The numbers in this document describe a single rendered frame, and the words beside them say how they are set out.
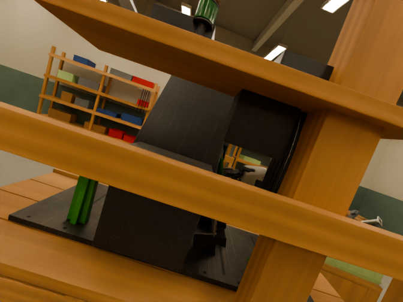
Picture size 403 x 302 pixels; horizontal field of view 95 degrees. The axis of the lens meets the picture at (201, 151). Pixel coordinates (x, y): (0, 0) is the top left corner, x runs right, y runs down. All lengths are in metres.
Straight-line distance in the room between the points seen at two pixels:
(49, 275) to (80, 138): 0.39
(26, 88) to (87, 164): 7.71
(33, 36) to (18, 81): 1.43
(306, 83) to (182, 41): 0.27
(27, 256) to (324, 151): 0.82
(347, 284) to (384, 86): 1.36
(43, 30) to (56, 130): 7.68
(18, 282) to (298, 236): 0.71
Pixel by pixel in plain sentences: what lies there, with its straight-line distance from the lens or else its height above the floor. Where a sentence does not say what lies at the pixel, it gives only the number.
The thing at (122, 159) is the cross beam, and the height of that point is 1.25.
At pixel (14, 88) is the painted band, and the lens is 8.34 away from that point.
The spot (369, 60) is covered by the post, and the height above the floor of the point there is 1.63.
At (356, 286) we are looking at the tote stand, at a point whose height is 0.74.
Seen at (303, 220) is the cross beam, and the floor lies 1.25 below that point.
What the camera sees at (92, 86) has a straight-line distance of 6.49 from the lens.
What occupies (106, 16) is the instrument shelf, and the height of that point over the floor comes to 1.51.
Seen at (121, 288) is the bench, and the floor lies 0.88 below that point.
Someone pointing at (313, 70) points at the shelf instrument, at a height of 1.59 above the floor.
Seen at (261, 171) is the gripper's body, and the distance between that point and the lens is 0.79.
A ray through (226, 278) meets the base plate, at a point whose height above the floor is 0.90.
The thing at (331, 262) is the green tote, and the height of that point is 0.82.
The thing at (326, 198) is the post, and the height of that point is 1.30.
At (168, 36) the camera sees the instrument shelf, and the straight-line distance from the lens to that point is 0.44.
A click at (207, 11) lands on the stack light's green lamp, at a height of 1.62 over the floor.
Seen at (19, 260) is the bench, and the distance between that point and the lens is 0.75.
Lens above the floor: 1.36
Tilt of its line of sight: 7 degrees down
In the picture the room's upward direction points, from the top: 19 degrees clockwise
